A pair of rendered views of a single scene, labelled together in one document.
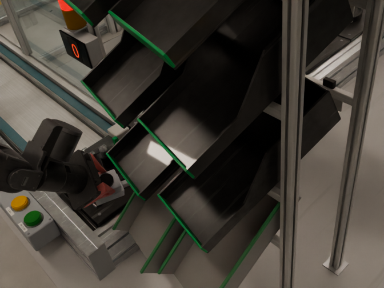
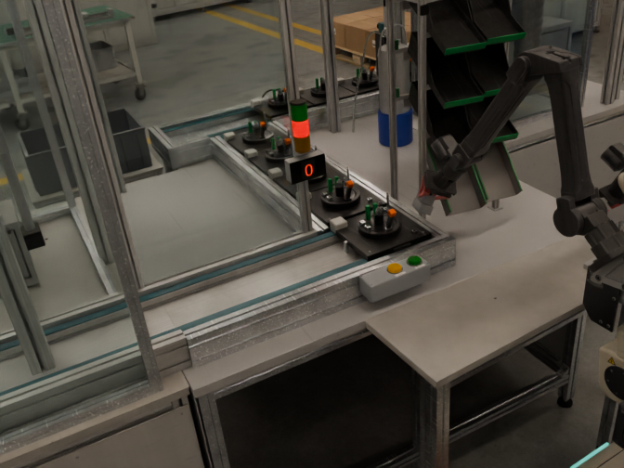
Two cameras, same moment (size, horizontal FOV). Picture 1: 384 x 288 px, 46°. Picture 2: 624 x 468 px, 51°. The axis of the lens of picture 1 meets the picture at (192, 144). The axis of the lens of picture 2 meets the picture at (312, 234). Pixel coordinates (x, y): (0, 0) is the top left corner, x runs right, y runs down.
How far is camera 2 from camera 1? 220 cm
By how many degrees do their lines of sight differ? 63
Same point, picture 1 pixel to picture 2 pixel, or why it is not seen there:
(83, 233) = (435, 240)
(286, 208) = not seen: hidden behind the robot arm
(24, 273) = (438, 299)
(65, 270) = (442, 279)
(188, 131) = (497, 85)
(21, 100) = (218, 300)
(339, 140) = (370, 176)
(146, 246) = (464, 206)
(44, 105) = (240, 283)
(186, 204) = not seen: hidden behind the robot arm
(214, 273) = (496, 178)
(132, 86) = (459, 92)
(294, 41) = not seen: hidden behind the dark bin
